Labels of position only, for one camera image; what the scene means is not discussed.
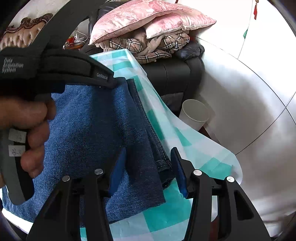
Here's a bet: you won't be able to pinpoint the blue denim jeans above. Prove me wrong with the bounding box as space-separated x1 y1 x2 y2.
2 79 174 222

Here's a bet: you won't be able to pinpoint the person left hand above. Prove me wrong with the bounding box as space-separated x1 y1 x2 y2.
1 97 56 178

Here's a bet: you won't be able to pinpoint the tufted tan leather headboard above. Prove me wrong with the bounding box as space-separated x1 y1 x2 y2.
0 13 53 51

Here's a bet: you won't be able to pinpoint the dark wooden nightstand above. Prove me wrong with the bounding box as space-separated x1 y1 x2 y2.
63 37 86 50

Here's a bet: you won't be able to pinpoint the green white checkered tablecloth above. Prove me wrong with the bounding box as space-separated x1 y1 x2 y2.
78 48 243 241

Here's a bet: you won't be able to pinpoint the white paper cup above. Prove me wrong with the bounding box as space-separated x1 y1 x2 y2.
179 99 209 131

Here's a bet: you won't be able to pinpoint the black leather armchair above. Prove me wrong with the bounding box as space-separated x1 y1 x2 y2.
82 1 204 115

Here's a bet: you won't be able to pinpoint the large pink satin pillow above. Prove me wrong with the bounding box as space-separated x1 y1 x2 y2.
89 1 181 45

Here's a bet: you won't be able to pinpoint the plaid beige blanket pile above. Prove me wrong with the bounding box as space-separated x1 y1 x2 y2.
95 28 190 64

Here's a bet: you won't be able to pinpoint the white wardrobe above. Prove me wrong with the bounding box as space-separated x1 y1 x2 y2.
182 1 295 237

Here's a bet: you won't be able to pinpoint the small pink satin pillow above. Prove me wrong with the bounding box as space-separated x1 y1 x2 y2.
143 5 216 39

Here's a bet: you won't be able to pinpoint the red chinese knot ornament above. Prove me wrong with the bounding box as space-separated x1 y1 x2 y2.
253 0 259 20

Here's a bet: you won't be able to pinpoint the white charger with cable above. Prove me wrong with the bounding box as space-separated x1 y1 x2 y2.
73 30 88 45

